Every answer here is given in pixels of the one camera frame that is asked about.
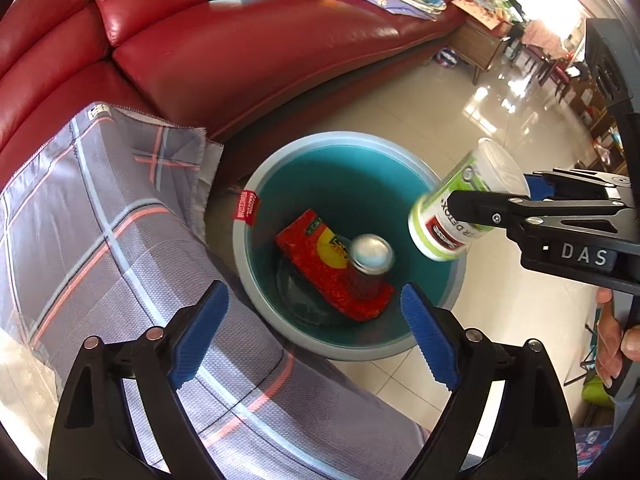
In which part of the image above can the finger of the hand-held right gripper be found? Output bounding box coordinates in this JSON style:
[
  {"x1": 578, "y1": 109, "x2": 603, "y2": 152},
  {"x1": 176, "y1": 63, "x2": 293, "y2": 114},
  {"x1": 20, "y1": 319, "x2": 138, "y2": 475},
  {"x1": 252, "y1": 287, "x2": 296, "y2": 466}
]
[
  {"x1": 524, "y1": 170, "x2": 632, "y2": 202},
  {"x1": 446, "y1": 189, "x2": 628, "y2": 241}
]

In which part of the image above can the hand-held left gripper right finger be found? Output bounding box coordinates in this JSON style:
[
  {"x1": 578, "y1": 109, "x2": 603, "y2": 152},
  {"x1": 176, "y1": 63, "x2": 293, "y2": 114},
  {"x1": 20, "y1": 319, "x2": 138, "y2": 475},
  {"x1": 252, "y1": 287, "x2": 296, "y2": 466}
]
[{"x1": 400, "y1": 282, "x2": 576, "y2": 480}]

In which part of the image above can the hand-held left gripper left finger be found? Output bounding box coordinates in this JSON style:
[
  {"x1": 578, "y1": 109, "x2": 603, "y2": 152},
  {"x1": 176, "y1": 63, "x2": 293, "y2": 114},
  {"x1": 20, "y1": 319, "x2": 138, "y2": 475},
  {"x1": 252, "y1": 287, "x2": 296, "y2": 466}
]
[{"x1": 47, "y1": 280, "x2": 231, "y2": 480}]

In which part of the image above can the white and green plastic bottle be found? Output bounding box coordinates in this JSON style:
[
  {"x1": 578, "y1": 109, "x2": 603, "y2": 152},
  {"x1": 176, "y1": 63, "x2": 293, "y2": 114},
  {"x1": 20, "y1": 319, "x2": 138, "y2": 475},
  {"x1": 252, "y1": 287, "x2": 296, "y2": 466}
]
[{"x1": 407, "y1": 137, "x2": 531, "y2": 262}]

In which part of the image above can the teal plastic bin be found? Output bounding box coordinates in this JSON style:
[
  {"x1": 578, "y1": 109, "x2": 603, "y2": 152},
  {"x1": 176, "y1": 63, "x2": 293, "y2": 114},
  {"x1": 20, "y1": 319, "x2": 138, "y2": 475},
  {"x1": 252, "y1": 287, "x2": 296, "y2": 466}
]
[{"x1": 231, "y1": 131, "x2": 468, "y2": 362}]

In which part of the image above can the person's right hand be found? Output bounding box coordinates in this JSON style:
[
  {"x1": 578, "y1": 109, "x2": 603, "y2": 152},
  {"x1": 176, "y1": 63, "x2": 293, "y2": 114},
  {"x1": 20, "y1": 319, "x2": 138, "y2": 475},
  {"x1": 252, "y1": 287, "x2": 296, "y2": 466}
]
[{"x1": 595, "y1": 287, "x2": 640, "y2": 387}]

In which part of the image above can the metal can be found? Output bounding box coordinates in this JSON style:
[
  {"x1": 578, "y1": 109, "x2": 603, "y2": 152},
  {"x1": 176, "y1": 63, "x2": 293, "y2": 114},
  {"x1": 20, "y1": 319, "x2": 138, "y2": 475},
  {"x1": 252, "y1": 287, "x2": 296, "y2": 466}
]
[{"x1": 346, "y1": 234, "x2": 396, "y2": 301}]

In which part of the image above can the red snack packet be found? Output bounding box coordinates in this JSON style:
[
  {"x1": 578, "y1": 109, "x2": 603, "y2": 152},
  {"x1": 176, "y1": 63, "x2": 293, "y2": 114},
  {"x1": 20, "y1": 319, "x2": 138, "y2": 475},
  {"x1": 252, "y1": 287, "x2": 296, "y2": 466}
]
[{"x1": 275, "y1": 210, "x2": 396, "y2": 321}]

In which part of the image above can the green object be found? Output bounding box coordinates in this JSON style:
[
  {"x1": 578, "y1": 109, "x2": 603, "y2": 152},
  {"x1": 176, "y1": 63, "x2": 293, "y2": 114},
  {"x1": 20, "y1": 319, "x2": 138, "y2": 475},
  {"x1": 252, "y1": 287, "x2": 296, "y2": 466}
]
[{"x1": 582, "y1": 375, "x2": 613, "y2": 408}]

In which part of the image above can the grey plaid cloth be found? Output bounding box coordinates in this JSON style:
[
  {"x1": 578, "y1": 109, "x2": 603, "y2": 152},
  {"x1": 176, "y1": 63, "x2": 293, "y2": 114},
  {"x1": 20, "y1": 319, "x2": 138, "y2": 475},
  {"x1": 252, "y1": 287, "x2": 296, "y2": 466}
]
[{"x1": 0, "y1": 101, "x2": 431, "y2": 480}]

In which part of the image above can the chair with pink cloth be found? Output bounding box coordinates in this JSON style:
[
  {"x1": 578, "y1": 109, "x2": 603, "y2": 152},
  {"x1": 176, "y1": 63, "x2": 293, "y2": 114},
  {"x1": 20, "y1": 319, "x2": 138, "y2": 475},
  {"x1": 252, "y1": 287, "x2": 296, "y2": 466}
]
[{"x1": 520, "y1": 19, "x2": 572, "y2": 63}]

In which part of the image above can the wooden side table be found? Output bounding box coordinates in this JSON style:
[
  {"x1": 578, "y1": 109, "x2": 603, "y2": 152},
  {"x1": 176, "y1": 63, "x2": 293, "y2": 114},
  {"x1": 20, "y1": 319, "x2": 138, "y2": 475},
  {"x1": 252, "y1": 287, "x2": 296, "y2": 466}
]
[{"x1": 450, "y1": 0, "x2": 516, "y2": 86}]

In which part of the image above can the colourful box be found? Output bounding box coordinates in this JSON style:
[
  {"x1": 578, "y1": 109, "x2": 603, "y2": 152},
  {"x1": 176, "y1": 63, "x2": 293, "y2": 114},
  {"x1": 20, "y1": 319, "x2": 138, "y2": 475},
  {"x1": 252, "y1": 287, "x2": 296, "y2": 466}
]
[{"x1": 574, "y1": 426, "x2": 615, "y2": 467}]

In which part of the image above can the red leather sofa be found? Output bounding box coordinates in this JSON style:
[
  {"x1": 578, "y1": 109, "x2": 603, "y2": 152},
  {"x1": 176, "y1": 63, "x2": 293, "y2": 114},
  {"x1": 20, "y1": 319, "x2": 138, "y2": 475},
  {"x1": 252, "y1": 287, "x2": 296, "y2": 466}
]
[{"x1": 0, "y1": 0, "x2": 468, "y2": 181}]

